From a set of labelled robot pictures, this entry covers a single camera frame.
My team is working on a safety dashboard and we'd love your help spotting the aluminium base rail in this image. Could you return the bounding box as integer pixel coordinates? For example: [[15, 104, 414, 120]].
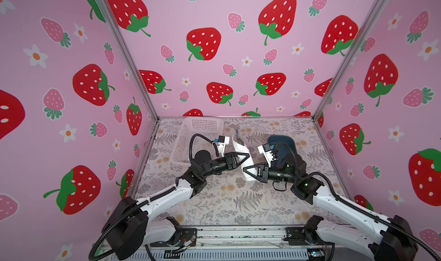
[[99, 224, 387, 261]]

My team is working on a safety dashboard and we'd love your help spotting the white paper napkin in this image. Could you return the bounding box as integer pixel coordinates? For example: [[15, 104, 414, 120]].
[[233, 140, 254, 177]]

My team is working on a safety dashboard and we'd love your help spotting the teal plastic utensil tray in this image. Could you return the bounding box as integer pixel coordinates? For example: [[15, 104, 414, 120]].
[[267, 135, 297, 166]]

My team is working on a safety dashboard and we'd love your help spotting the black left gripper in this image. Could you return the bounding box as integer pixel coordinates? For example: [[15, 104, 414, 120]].
[[200, 154, 247, 181]]

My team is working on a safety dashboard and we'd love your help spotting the aluminium corner frame post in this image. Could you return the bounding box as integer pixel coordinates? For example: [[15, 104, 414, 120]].
[[95, 0, 159, 122]]

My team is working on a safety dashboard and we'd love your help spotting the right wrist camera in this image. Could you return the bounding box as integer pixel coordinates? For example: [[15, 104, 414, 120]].
[[258, 144, 278, 167]]

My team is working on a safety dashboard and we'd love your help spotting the silver metal fork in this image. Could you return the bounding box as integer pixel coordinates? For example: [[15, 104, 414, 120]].
[[235, 130, 243, 144]]

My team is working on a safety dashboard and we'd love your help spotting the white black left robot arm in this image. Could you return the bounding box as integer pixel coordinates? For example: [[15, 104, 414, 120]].
[[88, 133, 250, 261]]

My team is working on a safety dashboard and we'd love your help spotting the white plastic mesh basket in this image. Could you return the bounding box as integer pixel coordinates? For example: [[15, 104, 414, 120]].
[[170, 117, 225, 167]]

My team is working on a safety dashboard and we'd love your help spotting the right aluminium corner post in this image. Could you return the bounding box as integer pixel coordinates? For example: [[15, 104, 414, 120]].
[[312, 0, 389, 123]]

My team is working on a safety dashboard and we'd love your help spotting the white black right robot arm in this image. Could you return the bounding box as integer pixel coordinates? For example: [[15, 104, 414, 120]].
[[242, 142, 440, 261]]

